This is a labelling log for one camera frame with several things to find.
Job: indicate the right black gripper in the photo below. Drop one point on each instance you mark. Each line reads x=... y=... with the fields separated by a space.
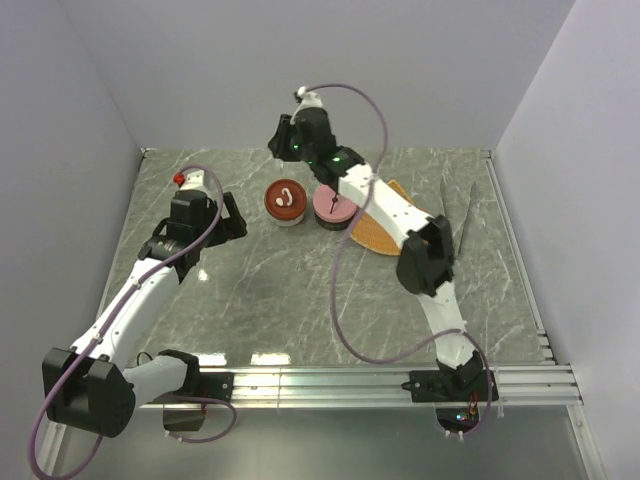
x=279 y=142

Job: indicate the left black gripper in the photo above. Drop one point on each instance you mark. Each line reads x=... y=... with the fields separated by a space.
x=231 y=227

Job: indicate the brown round lid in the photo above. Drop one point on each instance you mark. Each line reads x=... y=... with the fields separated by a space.
x=285 y=199

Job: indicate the pink round lid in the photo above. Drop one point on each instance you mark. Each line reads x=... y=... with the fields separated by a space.
x=330 y=204

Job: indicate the pink-white steel lunch container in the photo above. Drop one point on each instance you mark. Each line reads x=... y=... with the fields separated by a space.
x=286 y=210

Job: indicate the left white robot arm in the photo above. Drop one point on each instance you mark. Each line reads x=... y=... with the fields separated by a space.
x=89 y=386

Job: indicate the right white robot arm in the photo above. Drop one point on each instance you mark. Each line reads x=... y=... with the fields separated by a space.
x=425 y=265

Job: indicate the black steel lunch container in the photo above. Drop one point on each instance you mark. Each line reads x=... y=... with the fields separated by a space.
x=333 y=224

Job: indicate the woven bamboo triangular tray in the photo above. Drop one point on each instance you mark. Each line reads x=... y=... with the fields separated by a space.
x=368 y=233

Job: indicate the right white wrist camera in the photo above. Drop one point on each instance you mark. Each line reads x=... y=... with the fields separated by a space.
x=306 y=99

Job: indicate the aluminium mounting rail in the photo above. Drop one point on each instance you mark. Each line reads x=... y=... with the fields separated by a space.
x=370 y=386

